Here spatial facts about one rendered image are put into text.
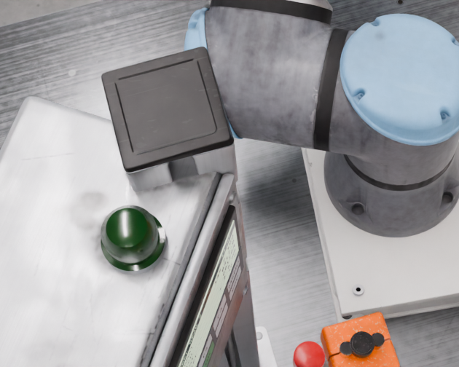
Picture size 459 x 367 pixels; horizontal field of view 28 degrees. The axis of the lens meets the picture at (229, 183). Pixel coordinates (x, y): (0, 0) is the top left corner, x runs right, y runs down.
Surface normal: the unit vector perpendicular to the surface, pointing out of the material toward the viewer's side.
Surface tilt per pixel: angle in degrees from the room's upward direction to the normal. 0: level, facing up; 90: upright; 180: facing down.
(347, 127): 59
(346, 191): 73
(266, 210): 0
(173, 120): 0
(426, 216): 68
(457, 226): 4
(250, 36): 28
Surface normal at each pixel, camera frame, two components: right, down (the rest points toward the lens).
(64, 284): -0.05, -0.36
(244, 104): -0.25, 0.50
